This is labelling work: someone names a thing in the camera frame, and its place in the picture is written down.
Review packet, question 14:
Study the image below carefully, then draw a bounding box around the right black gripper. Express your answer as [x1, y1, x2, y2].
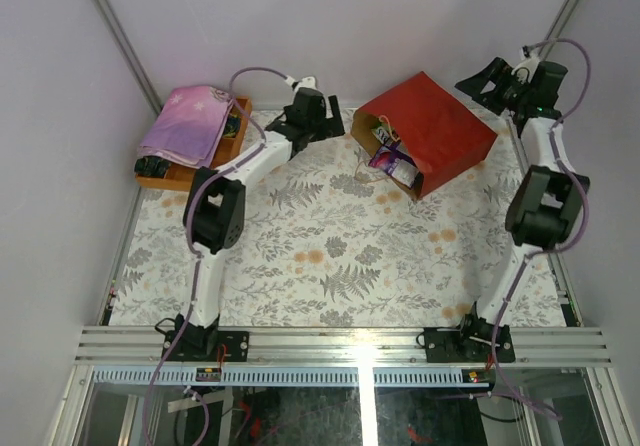
[453, 58, 530, 116]

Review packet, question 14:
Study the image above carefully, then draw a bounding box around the purple snack packet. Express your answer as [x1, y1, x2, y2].
[368, 145, 419, 188]

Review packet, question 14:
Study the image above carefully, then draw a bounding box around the red paper bag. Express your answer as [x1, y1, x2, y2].
[351, 72, 497, 200]

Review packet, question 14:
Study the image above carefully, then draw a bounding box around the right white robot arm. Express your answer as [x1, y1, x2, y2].
[455, 56, 590, 361]

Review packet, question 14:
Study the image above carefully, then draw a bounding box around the orange wooden organizer tray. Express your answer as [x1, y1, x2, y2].
[135, 106, 248, 192]

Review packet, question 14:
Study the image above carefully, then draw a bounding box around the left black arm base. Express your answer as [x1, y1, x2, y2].
[154, 314, 250, 364]

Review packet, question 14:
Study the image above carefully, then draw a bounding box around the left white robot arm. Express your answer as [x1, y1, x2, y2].
[184, 87, 345, 361]

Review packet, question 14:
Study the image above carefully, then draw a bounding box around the yellow green snack packet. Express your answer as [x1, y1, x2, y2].
[371, 123, 401, 148]

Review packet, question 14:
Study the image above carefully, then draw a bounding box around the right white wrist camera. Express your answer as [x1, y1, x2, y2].
[511, 46, 540, 84]

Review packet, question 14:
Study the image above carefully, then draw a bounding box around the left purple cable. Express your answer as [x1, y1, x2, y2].
[141, 67, 296, 446]

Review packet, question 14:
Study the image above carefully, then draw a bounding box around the folded purple cloth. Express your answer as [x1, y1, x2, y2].
[137, 85, 232, 169]

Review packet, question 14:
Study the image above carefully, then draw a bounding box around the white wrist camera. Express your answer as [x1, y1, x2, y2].
[284, 75, 317, 92]
[511, 46, 540, 84]

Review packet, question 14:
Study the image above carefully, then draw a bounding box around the purple cable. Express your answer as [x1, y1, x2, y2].
[141, 67, 296, 446]
[487, 38, 593, 422]

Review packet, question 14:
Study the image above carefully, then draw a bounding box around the aluminium front rail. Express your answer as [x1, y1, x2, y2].
[75, 326, 613, 368]

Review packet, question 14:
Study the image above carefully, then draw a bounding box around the dark patterned item in tray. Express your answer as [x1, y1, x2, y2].
[134, 156, 171, 178]

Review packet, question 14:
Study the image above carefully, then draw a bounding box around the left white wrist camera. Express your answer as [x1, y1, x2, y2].
[284, 75, 317, 92]

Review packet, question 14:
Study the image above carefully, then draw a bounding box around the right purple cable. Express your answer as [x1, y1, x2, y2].
[487, 38, 593, 422]

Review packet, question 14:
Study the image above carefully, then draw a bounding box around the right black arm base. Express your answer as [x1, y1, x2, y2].
[415, 312, 516, 364]

